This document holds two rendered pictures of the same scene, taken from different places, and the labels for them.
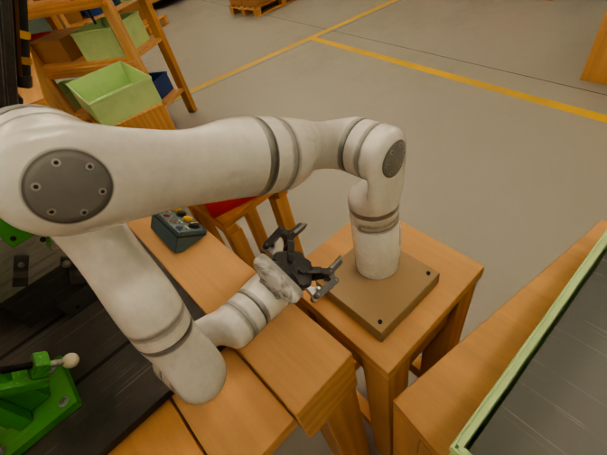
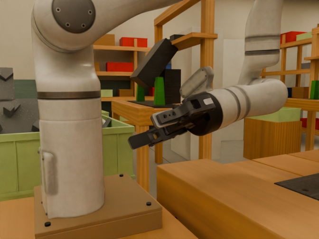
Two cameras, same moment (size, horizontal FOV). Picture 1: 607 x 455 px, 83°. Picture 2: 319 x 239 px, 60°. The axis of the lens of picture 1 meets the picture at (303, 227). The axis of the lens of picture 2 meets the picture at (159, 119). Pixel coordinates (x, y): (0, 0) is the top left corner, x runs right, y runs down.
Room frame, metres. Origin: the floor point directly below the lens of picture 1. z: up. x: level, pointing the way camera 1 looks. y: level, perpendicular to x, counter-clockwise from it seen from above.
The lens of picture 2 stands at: (0.86, 0.04, 1.07)
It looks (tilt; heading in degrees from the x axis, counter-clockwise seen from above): 7 degrees down; 186
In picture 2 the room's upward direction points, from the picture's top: straight up
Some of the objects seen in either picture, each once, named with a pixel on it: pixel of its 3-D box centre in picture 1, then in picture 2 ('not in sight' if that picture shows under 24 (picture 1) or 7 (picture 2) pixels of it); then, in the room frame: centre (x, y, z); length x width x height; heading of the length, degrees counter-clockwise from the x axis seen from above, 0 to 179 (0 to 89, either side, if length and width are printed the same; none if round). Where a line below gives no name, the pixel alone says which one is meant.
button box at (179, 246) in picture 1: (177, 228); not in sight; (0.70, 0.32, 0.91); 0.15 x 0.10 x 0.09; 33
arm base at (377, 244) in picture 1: (375, 236); (72, 152); (0.45, -0.13, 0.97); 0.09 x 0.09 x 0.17; 37
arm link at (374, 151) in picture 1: (372, 171); (67, 48); (0.45, -0.14, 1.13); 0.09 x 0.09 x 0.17; 34
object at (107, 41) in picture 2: not in sight; (134, 84); (-5.88, -1.30, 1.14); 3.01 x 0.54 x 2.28; 114
